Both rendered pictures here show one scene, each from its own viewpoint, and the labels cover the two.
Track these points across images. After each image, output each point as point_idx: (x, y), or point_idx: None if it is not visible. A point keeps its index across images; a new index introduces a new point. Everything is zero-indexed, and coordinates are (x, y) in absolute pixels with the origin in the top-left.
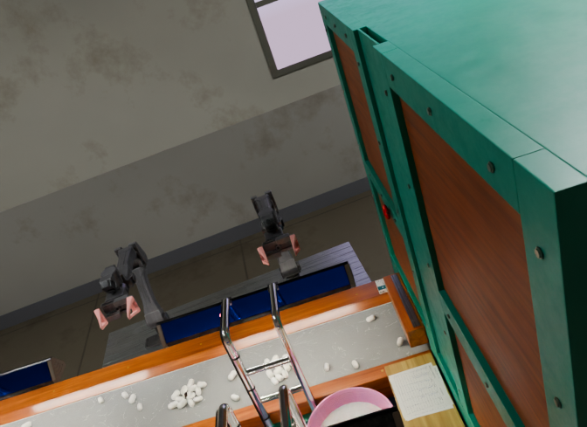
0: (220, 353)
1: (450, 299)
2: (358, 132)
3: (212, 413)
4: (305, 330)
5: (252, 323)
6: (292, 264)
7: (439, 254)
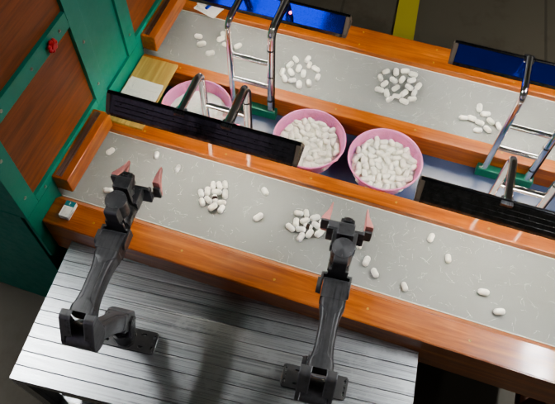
0: (258, 257)
1: None
2: None
3: (290, 192)
4: (166, 225)
5: (209, 267)
6: (115, 307)
7: None
